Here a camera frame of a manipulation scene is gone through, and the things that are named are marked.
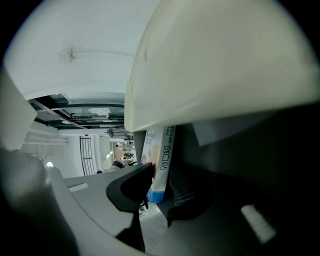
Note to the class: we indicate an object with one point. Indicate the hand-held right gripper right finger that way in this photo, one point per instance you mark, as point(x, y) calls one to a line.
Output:
point(220, 220)

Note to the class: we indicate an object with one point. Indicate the blue and white printed packet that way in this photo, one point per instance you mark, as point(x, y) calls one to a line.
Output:
point(161, 150)

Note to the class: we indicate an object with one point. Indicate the grey cardboard box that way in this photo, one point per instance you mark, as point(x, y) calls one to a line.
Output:
point(212, 62)

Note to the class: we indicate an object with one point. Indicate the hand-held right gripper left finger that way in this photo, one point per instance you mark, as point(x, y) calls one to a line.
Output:
point(105, 190)

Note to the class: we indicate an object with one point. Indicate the black metal grid frame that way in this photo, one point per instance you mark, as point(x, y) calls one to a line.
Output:
point(87, 152)

